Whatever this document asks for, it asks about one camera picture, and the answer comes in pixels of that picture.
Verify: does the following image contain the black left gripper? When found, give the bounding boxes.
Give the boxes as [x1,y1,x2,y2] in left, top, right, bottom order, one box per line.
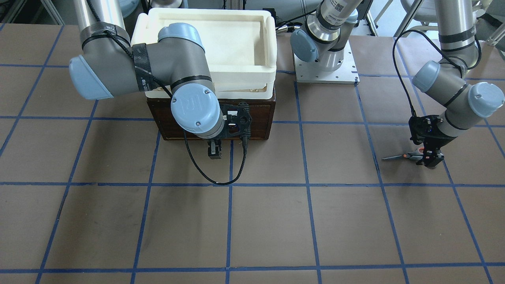
[409,115,454,168]

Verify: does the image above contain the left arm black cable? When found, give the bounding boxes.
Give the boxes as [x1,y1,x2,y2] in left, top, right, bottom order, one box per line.
[392,30,483,119]

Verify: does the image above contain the dark wooden drawer cabinet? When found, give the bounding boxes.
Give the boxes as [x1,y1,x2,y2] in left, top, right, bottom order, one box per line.
[146,89,276,141]

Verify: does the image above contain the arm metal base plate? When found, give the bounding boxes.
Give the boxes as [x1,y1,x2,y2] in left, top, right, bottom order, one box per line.
[293,42,360,84]

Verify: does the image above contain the white plastic bin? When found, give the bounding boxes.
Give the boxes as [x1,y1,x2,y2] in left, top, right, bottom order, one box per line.
[131,8,277,99]

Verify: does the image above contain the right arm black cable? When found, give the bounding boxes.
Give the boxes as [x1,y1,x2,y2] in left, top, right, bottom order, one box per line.
[86,0,250,186]

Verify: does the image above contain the grey orange scissors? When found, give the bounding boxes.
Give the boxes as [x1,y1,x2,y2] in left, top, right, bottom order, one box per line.
[382,147,424,161]

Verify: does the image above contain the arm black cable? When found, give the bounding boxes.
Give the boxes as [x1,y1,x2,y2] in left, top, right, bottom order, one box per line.
[392,30,483,119]
[86,0,250,186]

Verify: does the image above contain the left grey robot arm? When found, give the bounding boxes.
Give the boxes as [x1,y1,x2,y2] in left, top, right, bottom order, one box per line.
[290,0,504,168]

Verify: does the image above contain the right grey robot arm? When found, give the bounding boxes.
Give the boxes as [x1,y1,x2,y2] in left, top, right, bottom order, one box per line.
[69,0,251,159]

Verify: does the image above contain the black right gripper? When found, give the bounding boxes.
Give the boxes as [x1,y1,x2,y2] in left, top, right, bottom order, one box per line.
[208,102,252,159]

